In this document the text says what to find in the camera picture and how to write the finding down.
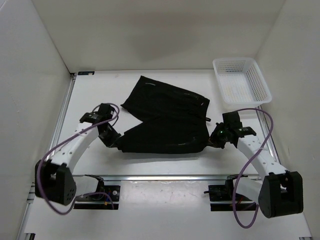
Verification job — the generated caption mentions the black shorts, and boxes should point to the black shorts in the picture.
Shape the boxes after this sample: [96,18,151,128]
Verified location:
[117,76,210,154]

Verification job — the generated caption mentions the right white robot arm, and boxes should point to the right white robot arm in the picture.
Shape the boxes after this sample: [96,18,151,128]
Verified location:
[209,122,304,218]

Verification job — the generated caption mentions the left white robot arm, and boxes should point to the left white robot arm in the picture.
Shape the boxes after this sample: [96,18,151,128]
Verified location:
[34,109,119,207]

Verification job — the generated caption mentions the white plastic perforated basket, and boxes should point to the white plastic perforated basket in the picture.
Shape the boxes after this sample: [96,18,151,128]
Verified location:
[212,57,272,111]

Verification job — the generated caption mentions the blue label sticker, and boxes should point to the blue label sticker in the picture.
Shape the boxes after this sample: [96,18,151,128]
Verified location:
[77,71,95,76]

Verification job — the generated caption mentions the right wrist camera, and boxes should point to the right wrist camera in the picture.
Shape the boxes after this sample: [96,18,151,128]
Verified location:
[222,111,243,129]

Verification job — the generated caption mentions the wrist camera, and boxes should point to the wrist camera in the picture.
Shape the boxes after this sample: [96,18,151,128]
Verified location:
[222,111,243,129]
[95,103,116,122]

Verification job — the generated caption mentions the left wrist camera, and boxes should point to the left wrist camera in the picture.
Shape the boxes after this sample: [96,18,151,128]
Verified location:
[95,103,116,122]

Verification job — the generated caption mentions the aluminium table edge rail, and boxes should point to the aluminium table edge rail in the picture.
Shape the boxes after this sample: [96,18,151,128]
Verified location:
[72,173,263,183]

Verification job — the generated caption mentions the right side aluminium rail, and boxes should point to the right side aluminium rail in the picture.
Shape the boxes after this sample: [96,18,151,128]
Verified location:
[256,106,280,163]

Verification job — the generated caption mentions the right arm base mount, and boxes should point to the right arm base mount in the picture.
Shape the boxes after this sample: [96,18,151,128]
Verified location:
[203,175,257,212]

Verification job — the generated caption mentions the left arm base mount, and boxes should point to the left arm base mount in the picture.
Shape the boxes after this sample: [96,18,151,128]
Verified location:
[73,174,121,210]

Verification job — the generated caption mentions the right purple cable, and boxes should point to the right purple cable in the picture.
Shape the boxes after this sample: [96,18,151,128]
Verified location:
[231,107,275,230]

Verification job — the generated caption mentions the left side aluminium rail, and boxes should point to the left side aluminium rail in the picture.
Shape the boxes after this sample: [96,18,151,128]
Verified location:
[26,72,77,203]

